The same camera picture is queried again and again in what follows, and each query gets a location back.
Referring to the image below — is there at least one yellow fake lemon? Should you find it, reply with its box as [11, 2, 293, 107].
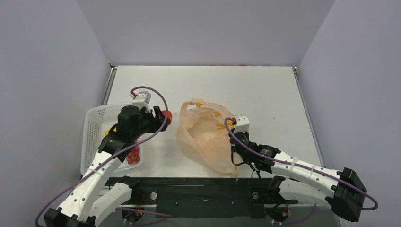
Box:
[105, 125, 117, 136]

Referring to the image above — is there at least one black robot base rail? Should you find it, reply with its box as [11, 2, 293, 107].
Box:
[103, 176, 298, 219]

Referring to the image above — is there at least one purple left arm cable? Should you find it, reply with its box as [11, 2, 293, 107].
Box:
[34, 86, 173, 227]

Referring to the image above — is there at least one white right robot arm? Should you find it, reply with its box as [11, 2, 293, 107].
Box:
[229, 131, 368, 222]

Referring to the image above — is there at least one red fake grape bunch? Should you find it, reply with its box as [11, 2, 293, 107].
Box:
[125, 146, 141, 165]

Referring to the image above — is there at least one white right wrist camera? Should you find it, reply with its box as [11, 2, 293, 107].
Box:
[234, 114, 250, 133]

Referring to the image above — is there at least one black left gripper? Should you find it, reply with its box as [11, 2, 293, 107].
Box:
[131, 106, 170, 140]

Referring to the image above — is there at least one red fake strawberry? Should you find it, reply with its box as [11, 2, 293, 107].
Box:
[161, 110, 173, 125]

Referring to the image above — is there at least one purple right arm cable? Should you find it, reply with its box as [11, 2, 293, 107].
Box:
[224, 117, 379, 226]

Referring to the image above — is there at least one translucent orange plastic bag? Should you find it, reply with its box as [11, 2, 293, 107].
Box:
[175, 98, 239, 176]

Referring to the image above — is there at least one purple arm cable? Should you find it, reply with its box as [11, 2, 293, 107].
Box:
[224, 117, 379, 226]
[34, 86, 173, 227]

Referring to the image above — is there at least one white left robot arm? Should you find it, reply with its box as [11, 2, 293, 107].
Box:
[44, 104, 170, 227]

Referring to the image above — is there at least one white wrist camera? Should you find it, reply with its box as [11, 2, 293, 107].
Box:
[234, 114, 250, 133]
[132, 91, 151, 112]

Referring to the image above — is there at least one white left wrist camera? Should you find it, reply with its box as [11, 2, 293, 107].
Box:
[132, 91, 151, 112]

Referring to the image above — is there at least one white perforated plastic basket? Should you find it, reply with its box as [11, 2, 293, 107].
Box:
[80, 102, 145, 175]

